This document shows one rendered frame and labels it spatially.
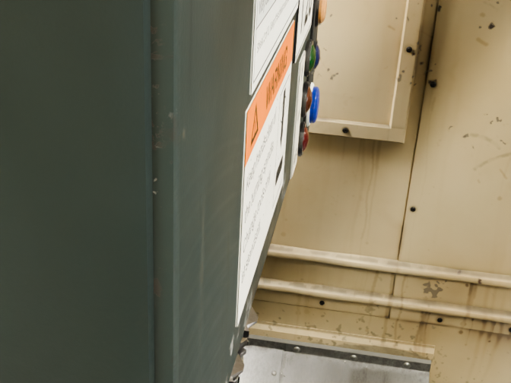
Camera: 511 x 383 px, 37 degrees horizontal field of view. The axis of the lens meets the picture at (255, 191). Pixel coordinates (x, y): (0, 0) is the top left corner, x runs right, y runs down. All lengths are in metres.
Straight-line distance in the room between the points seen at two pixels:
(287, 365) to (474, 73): 0.71
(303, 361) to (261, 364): 0.09
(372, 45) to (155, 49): 1.16
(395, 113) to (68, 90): 1.19
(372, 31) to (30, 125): 1.16
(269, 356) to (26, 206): 1.44
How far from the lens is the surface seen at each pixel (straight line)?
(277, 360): 1.64
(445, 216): 1.47
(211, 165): 0.25
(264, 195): 0.39
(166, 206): 0.21
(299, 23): 0.48
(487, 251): 1.51
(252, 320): 1.11
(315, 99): 0.61
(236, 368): 1.03
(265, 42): 0.34
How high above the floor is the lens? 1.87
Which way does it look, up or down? 27 degrees down
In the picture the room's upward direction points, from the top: 3 degrees clockwise
